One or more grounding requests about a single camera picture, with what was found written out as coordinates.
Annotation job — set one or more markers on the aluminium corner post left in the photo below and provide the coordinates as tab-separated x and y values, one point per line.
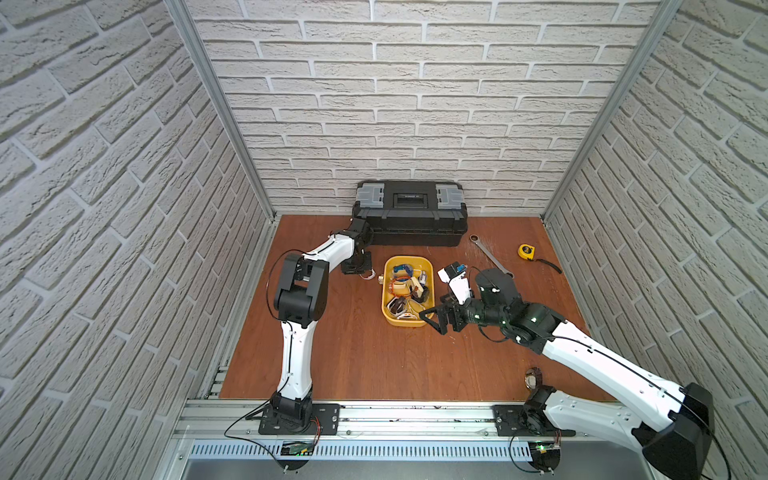
194	44

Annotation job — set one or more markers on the yellow tape measure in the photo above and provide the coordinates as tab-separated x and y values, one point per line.
528	252

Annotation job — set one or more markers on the aluminium floor rail left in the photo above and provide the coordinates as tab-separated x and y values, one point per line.
232	330

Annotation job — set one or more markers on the aluminium corner post right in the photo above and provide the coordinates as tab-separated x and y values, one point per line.
647	44

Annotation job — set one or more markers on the white strap watch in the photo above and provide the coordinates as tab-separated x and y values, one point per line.
369	275

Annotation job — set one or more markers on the black plastic toolbox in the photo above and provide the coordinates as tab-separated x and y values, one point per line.
412	213

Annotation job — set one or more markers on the red translucent watch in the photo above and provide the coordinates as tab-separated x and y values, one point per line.
402	275

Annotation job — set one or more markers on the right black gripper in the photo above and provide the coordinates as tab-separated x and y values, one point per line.
451	308

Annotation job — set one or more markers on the dark watch near base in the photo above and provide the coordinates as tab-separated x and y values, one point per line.
533	378

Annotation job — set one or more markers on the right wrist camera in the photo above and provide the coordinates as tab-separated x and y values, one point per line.
455	276

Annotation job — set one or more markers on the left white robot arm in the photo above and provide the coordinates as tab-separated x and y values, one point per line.
300	301

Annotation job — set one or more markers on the black round watch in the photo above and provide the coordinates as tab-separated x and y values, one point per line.
419	293

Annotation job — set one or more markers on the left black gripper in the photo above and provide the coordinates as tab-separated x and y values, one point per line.
357	263

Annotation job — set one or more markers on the aluminium corner post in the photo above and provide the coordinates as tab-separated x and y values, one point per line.
194	44
647	44

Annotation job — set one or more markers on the silver wrench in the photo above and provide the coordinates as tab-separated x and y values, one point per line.
486	251

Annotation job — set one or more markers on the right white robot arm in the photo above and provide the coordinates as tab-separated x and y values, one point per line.
671	425

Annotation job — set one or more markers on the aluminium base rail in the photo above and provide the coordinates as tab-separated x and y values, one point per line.
362	431

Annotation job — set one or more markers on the yellow plastic tray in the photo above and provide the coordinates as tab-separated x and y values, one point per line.
418	263

